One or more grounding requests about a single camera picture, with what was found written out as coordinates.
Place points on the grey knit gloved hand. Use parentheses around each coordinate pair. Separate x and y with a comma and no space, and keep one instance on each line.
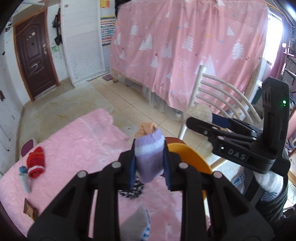
(137,226)

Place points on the white gloved right hand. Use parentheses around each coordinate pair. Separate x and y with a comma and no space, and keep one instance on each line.
(271,183)

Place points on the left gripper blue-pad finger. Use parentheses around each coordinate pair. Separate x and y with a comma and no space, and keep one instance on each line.
(236,126)

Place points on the yellow round bin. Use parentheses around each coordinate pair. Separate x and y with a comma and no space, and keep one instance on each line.
(188,154)

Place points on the cream fluffy ball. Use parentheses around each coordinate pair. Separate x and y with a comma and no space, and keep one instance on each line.
(199,111)

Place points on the black hanging bags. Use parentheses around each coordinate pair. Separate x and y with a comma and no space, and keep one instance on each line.
(57,25)

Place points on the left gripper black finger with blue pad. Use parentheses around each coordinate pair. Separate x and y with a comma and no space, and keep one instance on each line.
(87,207)
(212,208)

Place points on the pink bed sheet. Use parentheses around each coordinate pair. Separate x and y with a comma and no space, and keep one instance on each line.
(88,143)

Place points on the small brown floor mat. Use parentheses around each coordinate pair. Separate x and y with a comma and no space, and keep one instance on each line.
(107,77)

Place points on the black dotted sheet patch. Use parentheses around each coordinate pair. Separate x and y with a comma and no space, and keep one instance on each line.
(135,192)

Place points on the white louvered wardrobe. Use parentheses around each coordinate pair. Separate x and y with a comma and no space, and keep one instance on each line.
(85,55)

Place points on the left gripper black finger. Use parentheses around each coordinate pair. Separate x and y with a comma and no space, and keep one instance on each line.
(211,130)

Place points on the purple knit sock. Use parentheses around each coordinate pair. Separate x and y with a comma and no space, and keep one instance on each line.
(148,151)

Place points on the white metal chair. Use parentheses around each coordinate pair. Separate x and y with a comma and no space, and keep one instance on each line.
(222,97)

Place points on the red striped sock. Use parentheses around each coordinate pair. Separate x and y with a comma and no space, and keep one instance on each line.
(36,163)

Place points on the pink tree-print curtain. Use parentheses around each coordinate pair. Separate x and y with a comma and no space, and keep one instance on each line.
(161,44)

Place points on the colourful wall chart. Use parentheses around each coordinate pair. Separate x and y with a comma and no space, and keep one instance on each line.
(107,24)

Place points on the dark brown door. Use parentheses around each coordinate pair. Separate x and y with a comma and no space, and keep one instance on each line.
(33,55)

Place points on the blue knit sock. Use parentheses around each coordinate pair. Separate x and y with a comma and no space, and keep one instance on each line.
(23,169)

